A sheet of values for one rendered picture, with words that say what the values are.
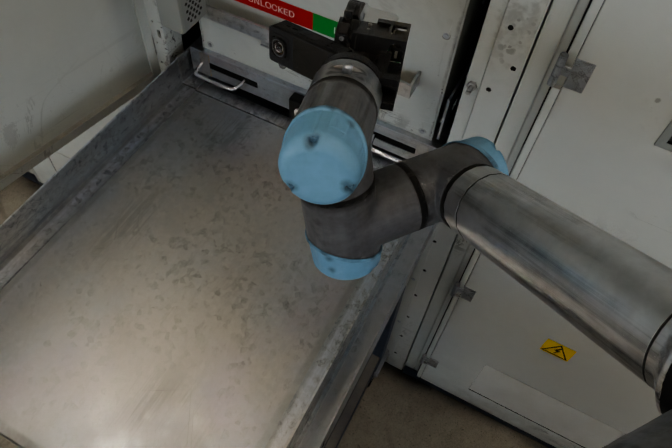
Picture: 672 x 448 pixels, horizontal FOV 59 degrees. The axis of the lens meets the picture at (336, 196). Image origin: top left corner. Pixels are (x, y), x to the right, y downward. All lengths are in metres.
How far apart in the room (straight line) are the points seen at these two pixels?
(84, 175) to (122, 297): 0.25
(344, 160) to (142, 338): 0.56
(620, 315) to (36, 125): 1.02
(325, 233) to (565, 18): 0.42
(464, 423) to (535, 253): 1.36
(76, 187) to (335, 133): 0.72
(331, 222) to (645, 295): 0.27
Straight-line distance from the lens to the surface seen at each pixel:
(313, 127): 0.50
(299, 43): 0.68
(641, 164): 0.91
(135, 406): 0.93
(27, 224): 1.10
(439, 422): 1.82
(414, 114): 1.05
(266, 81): 1.17
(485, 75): 0.89
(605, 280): 0.46
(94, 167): 1.15
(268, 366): 0.92
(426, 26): 0.93
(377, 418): 1.79
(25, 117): 1.19
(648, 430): 0.36
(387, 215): 0.58
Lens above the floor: 1.71
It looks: 54 degrees down
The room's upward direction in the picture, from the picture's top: 5 degrees clockwise
